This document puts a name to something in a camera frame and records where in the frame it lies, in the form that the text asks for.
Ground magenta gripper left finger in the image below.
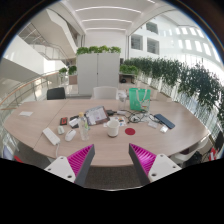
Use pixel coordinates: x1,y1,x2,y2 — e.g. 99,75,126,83
45,144,95,186

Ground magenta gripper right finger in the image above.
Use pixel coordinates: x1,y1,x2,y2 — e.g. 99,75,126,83
129,143,180,185

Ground clear plastic water bottle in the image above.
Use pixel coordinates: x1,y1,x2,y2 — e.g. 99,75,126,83
78,112,89,141

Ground white computer mouse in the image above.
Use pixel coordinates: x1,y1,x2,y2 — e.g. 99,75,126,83
65,130,76,142

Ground small white device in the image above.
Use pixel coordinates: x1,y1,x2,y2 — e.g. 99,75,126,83
57,126,65,135

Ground red round coaster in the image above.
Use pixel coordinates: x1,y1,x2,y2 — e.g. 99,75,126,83
125,128,135,135

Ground white power strip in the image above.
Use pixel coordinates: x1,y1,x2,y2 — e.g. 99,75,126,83
43,128,60,145

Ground red black small box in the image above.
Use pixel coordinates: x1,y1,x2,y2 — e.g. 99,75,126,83
60,117,68,126

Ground tablet with paper sheet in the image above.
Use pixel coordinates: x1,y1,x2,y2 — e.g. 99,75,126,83
85,106,109,126

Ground white paper cup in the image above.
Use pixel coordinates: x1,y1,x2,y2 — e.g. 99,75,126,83
107,120,119,137

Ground green shopping bag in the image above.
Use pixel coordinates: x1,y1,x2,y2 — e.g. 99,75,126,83
129,88,151,111

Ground white paper note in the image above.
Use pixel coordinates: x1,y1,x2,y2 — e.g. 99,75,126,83
19,111,33,117

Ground black office chair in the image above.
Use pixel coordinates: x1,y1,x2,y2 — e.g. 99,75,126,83
47,87,66,100

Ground white office chair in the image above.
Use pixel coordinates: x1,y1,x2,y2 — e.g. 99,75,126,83
92,86,117,99

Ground green hedge planter row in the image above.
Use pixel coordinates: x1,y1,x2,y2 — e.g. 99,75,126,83
124,57,224,126

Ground white storage cabinet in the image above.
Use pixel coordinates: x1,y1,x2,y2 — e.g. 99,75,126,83
77,53,120,95

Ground green plants on cabinet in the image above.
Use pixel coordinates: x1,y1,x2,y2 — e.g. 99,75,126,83
76,45,121,55

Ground black tangled cable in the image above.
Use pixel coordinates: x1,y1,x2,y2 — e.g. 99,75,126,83
127,111,155,124

